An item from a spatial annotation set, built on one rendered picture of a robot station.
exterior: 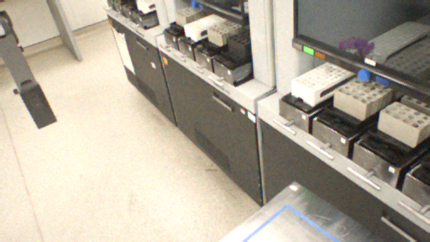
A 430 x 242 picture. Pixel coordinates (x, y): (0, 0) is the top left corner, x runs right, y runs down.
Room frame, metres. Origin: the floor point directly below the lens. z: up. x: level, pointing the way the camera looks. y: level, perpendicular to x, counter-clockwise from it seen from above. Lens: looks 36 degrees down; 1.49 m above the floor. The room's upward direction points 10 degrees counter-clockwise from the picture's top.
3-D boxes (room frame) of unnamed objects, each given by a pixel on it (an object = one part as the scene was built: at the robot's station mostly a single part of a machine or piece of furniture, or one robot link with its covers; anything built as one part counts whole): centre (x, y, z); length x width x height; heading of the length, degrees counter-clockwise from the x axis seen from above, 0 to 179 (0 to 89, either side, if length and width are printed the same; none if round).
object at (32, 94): (0.45, 0.25, 1.25); 0.03 x 0.01 x 0.05; 28
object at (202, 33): (1.64, -0.08, 0.83); 0.30 x 0.10 x 0.06; 118
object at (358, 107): (0.83, -0.40, 0.85); 0.12 x 0.02 x 0.06; 28
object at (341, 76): (1.01, -0.41, 0.83); 0.30 x 0.10 x 0.06; 118
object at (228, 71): (1.43, -0.35, 0.78); 0.73 x 0.14 x 0.09; 118
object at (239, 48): (1.32, -0.14, 0.85); 0.12 x 0.02 x 0.06; 28
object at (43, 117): (0.47, 0.25, 1.22); 0.03 x 0.01 x 0.07; 118
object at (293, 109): (1.08, -0.53, 0.78); 0.73 x 0.14 x 0.09; 118
